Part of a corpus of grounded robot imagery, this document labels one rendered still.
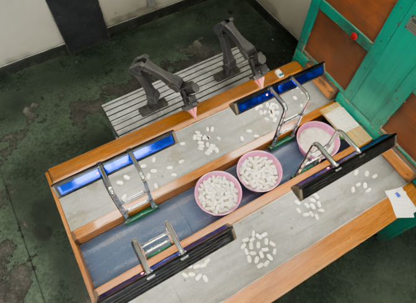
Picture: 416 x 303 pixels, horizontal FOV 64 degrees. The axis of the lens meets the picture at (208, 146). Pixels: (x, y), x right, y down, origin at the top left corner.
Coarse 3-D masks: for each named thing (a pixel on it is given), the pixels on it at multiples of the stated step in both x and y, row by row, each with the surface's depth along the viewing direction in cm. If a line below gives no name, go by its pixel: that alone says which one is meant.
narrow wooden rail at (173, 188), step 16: (320, 112) 215; (256, 144) 202; (224, 160) 196; (192, 176) 190; (160, 192) 185; (176, 192) 191; (144, 208) 185; (96, 224) 175; (112, 224) 180; (80, 240) 175
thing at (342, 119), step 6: (336, 108) 215; (342, 108) 215; (330, 114) 213; (336, 114) 213; (342, 114) 213; (348, 114) 213; (330, 120) 210; (336, 120) 211; (342, 120) 211; (348, 120) 211; (354, 120) 211; (336, 126) 208; (342, 126) 208; (348, 126) 208; (354, 126) 209
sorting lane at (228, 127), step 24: (288, 96) 225; (312, 96) 225; (216, 120) 213; (240, 120) 214; (264, 120) 214; (192, 144) 204; (216, 144) 204; (240, 144) 205; (144, 168) 195; (192, 168) 196; (96, 192) 187; (120, 192) 187; (72, 216) 180; (96, 216) 180
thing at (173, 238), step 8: (168, 224) 140; (168, 232) 139; (136, 240) 137; (152, 240) 152; (168, 240) 164; (176, 240) 136; (136, 248) 135; (152, 248) 161; (160, 248) 174; (144, 256) 134; (152, 256) 172; (144, 264) 132; (144, 272) 131
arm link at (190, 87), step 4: (184, 84) 196; (188, 84) 193; (192, 84) 192; (196, 84) 195; (172, 88) 195; (176, 88) 194; (180, 88) 197; (184, 88) 194; (188, 88) 194; (192, 88) 192; (196, 88) 194; (176, 92) 198; (188, 92) 196; (192, 92) 195
